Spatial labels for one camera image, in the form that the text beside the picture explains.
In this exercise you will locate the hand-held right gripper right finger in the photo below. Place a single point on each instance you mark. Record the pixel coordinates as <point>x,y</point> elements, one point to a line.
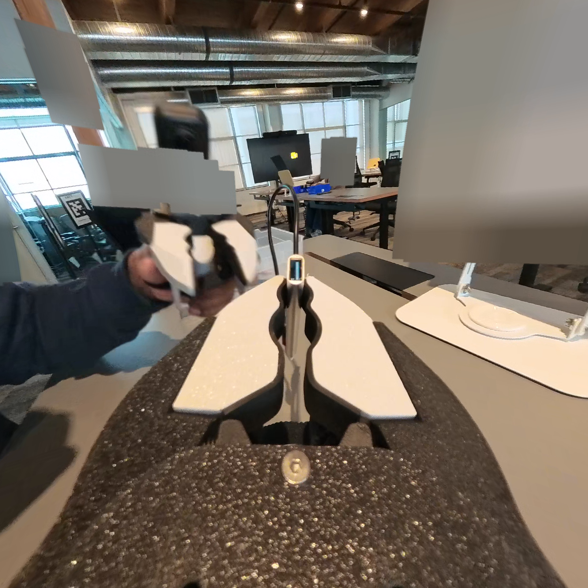
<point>358,358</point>

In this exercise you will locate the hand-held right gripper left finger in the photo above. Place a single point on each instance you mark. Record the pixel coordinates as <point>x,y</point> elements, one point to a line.
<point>234,353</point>

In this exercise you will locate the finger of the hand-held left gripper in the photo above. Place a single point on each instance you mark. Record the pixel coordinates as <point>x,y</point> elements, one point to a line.
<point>241,248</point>
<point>174,257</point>

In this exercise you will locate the silver usb hub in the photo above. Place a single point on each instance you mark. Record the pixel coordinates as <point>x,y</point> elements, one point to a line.
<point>294,317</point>

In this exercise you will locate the black display screen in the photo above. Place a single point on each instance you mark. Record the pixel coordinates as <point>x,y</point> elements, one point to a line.
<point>271,158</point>

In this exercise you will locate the printed tag sign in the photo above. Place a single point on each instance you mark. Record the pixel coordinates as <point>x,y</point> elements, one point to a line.
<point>76,209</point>

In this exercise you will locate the black office chair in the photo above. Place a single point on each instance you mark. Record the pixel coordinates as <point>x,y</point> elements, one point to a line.
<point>390,170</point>
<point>347,216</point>

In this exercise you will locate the wooden desk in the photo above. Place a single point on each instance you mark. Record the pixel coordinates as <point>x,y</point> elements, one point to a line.
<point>358,195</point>

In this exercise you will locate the white document stand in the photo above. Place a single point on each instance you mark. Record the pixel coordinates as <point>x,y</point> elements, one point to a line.
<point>519,358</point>

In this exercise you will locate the metal air duct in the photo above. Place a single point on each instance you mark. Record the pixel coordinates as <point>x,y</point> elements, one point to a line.
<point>229,41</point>
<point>275,94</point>
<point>183,73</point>

